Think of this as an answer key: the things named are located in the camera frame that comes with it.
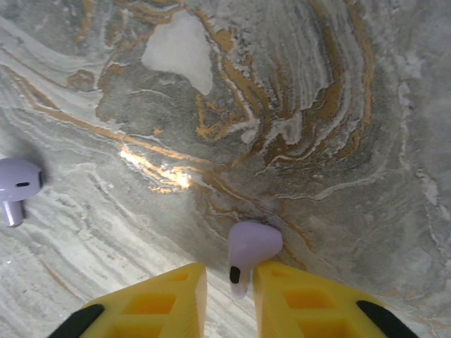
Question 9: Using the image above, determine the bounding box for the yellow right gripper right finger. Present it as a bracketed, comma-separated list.
[253, 262, 420, 338]

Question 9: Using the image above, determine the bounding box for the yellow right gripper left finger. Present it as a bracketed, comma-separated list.
[45, 262, 209, 338]

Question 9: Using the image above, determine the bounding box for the purple wireless earbud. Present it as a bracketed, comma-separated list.
[227, 220, 283, 300]
[0, 157, 45, 228]

